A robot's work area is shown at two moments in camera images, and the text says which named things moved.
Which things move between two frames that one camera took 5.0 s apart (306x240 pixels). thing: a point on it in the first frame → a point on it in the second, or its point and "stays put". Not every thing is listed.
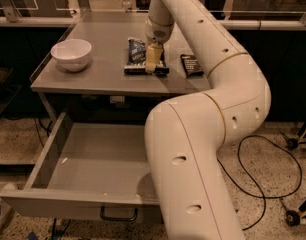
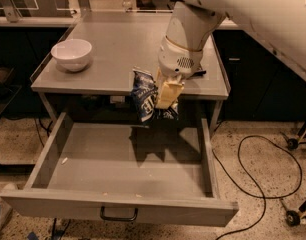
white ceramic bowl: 71,54 stays put
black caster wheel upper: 292,143 stays put
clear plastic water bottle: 126,1 stays put
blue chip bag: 137,51 → 143,96
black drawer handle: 120,219 stays put
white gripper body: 157,33 → 175,61
